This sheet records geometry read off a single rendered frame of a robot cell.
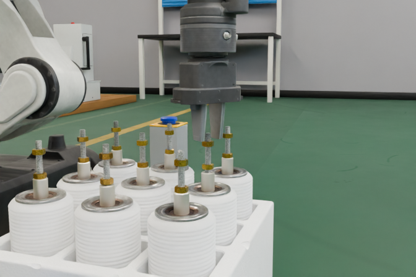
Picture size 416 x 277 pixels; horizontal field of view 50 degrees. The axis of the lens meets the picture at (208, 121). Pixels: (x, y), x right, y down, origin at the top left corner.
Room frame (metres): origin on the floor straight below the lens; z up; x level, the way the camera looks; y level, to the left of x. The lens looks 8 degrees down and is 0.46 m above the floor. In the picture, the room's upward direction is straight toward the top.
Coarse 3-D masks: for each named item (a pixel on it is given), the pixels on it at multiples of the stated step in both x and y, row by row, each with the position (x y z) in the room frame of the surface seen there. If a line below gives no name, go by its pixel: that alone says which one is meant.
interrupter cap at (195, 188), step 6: (192, 186) 0.73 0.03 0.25; (198, 186) 0.73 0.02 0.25; (216, 186) 0.73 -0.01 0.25; (222, 186) 0.73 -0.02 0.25; (228, 186) 0.73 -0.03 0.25; (192, 192) 0.69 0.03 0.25; (198, 192) 0.70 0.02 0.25; (204, 192) 0.69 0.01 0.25; (210, 192) 0.69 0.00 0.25; (216, 192) 0.70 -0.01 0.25; (222, 192) 0.69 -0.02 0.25; (228, 192) 0.70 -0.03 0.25
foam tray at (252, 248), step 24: (264, 216) 0.79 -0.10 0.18; (0, 240) 0.68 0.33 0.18; (144, 240) 0.68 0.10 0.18; (240, 240) 0.68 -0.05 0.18; (264, 240) 0.79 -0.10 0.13; (0, 264) 0.61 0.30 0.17; (24, 264) 0.60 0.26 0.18; (48, 264) 0.60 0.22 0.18; (72, 264) 0.60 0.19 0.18; (144, 264) 0.61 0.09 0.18; (216, 264) 0.64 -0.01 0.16; (240, 264) 0.62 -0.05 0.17; (264, 264) 0.79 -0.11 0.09
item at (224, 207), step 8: (232, 192) 0.71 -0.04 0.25; (192, 200) 0.68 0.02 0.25; (200, 200) 0.68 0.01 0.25; (208, 200) 0.68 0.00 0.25; (216, 200) 0.68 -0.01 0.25; (224, 200) 0.68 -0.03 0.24; (232, 200) 0.69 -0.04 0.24; (208, 208) 0.67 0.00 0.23; (216, 208) 0.67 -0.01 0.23; (224, 208) 0.68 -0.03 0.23; (232, 208) 0.69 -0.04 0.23; (216, 216) 0.68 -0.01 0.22; (224, 216) 0.68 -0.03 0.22; (232, 216) 0.69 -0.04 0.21; (216, 224) 0.67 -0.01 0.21; (224, 224) 0.68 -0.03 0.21; (232, 224) 0.69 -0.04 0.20; (216, 232) 0.67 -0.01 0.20; (224, 232) 0.68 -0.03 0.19; (232, 232) 0.70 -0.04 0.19; (216, 240) 0.67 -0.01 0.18; (224, 240) 0.68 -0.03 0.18; (232, 240) 0.69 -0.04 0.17
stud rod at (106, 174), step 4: (104, 144) 0.64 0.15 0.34; (108, 144) 0.65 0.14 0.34; (104, 148) 0.64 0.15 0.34; (108, 148) 0.64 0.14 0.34; (104, 152) 0.64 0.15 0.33; (108, 152) 0.64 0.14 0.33; (104, 160) 0.64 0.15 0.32; (108, 160) 0.64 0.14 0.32; (104, 164) 0.64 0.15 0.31; (108, 164) 0.64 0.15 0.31; (104, 168) 0.64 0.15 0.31; (108, 168) 0.64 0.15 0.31; (104, 172) 0.64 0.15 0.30; (108, 172) 0.64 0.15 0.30; (104, 176) 0.64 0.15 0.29; (108, 176) 0.64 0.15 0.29
